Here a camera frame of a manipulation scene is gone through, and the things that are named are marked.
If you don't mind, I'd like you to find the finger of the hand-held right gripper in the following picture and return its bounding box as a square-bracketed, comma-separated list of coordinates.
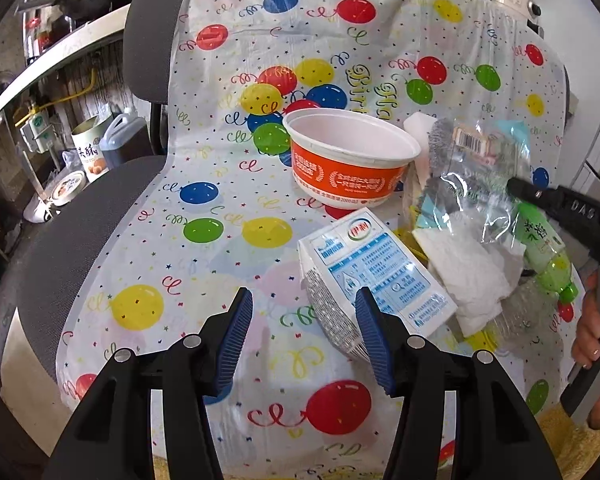
[507, 176, 556, 207]

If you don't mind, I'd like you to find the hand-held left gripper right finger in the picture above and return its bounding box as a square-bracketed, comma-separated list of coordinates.
[354, 287, 563, 480]

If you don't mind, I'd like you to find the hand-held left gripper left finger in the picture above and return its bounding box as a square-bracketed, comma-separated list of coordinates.
[42, 287, 255, 480]

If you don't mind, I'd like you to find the clear plastic bag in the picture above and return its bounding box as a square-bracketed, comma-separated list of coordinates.
[402, 117, 546, 271]

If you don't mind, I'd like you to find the white and blue milk carton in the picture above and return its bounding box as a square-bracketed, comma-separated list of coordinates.
[297, 206, 458, 341]

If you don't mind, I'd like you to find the white sponge block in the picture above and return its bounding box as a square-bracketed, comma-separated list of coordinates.
[404, 114, 443, 181]

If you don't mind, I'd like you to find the green plastic bottle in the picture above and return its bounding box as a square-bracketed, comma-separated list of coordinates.
[515, 200, 579, 303]

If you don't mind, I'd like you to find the teal packaging piece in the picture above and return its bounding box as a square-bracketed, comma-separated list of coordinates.
[495, 119, 531, 148]

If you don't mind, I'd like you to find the white paper tissue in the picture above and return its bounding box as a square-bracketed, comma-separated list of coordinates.
[412, 212, 526, 336]

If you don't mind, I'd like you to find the orange instant noodle bowl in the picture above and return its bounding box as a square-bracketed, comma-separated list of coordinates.
[282, 107, 422, 209]

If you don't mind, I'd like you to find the grey office chair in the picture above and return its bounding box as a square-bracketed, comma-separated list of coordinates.
[17, 0, 206, 393]

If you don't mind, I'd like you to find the yellow fluffy rug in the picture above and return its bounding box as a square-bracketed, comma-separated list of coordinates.
[535, 400, 600, 480]

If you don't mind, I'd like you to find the dark oil jug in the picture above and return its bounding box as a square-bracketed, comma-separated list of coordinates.
[100, 112, 153, 168]

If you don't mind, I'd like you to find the round printed tin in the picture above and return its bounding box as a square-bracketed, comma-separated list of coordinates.
[45, 170, 88, 207]

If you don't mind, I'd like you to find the tin can with label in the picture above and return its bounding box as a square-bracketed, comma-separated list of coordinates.
[71, 116, 113, 183]

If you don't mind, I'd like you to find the balloon print plastic sheet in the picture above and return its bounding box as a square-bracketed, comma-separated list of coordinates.
[55, 0, 581, 480]

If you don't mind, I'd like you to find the white gas valve box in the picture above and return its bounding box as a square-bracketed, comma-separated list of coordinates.
[20, 110, 56, 153]

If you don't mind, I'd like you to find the metal kitchen shelf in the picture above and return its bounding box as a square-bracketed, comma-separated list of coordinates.
[0, 10, 131, 123]

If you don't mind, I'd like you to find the red sauce bottle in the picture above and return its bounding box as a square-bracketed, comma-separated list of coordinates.
[27, 17, 51, 53]

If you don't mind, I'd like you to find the yellow gas hose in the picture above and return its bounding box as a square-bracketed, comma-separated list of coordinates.
[15, 67, 98, 126]

